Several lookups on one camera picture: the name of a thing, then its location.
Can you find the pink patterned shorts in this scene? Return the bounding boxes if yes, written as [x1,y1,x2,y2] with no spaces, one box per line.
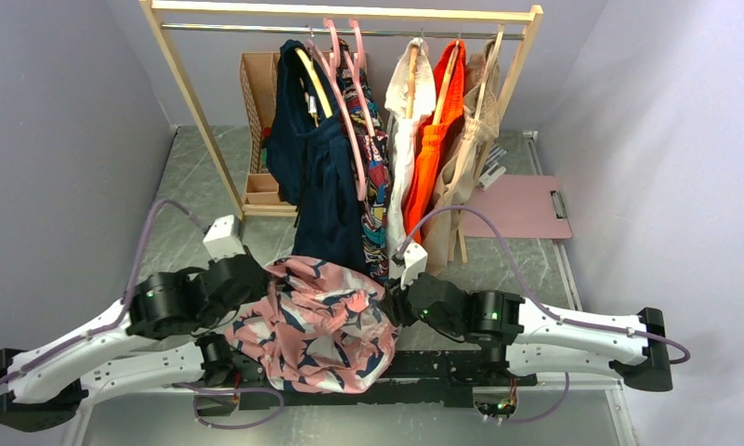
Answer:
[225,256,399,394]

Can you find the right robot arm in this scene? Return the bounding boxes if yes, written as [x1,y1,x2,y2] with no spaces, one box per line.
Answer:
[381,273,673,392]

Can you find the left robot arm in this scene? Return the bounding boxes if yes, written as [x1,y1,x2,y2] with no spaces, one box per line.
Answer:
[0,254,270,432]

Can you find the orange shorts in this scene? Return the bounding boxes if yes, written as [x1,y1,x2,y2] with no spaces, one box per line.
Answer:
[403,40,466,235]

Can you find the yellow hanger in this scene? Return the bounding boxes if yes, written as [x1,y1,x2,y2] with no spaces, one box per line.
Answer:
[295,47,333,118]

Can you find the wooden hanger in orange shorts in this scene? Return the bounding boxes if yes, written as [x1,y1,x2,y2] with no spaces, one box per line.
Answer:
[432,38,460,125]

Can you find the wooden hanger in white garment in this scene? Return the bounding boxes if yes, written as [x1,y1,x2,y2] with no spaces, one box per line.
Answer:
[405,39,421,120]

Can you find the pink plastic hanger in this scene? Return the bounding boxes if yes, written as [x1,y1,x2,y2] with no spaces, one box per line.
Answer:
[346,19,375,138]
[307,18,367,202]

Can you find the wooden hanger in beige garment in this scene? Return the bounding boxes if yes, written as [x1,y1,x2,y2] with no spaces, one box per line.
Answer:
[455,25,504,190]

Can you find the beige garment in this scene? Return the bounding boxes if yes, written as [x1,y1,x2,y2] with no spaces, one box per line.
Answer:
[421,40,502,275]

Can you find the pink clipboard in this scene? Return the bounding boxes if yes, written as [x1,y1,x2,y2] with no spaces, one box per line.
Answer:
[467,175,572,240]

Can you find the colourful patterned garment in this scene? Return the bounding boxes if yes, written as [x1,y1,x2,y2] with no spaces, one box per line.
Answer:
[337,39,391,283]

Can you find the white garment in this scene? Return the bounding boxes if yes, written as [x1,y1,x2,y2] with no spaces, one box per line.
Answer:
[385,37,437,256]

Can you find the navy blue garment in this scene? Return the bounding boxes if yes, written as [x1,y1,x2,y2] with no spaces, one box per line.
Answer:
[266,40,366,272]

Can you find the metal hanging rod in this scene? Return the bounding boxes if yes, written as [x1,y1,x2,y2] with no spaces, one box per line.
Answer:
[159,22,497,40]

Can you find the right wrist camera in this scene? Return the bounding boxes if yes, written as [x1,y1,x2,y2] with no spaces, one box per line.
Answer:
[393,243,428,290]

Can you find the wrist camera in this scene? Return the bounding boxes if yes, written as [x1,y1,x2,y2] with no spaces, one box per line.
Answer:
[393,243,428,290]
[202,215,248,261]

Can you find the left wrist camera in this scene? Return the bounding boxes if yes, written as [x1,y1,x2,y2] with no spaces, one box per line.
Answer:
[202,215,248,261]

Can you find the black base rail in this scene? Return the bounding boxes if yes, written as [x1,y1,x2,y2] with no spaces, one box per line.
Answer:
[212,350,514,410]

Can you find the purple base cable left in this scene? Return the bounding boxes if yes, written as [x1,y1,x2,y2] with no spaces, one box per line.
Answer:
[174,381,285,431]

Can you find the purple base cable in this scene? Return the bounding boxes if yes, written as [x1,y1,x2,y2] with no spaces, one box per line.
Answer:
[174,381,285,431]
[482,369,571,427]

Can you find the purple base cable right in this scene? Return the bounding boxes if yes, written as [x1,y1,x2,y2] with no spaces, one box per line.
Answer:
[482,369,571,427]

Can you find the wooden clothes rack frame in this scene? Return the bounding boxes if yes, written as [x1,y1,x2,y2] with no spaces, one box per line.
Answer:
[138,0,544,266]

